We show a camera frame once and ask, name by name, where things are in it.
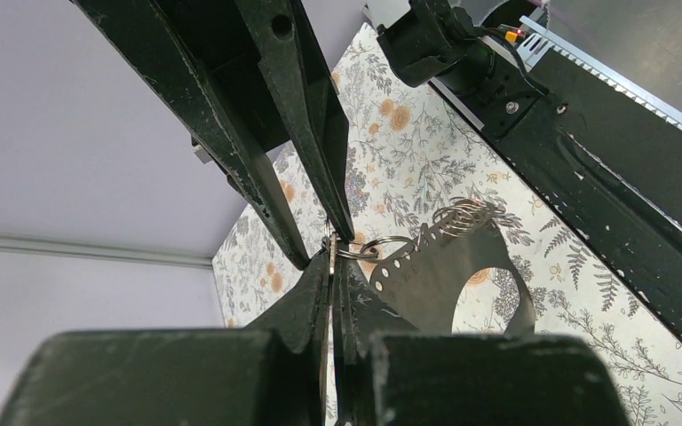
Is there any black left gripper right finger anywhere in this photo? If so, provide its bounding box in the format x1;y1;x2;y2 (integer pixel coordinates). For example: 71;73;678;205
331;258;628;425

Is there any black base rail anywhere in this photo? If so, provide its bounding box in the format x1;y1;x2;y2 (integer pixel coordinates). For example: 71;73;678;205
429;46;682;377

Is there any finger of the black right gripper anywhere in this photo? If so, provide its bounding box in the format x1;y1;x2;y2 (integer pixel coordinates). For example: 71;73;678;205
236;1;355;241
75;1;310;270

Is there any floral table mat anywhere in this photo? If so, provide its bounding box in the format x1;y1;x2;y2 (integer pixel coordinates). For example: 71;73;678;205
211;23;682;426

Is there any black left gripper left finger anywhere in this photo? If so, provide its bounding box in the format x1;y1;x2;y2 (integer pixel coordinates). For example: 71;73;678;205
0;251;329;425

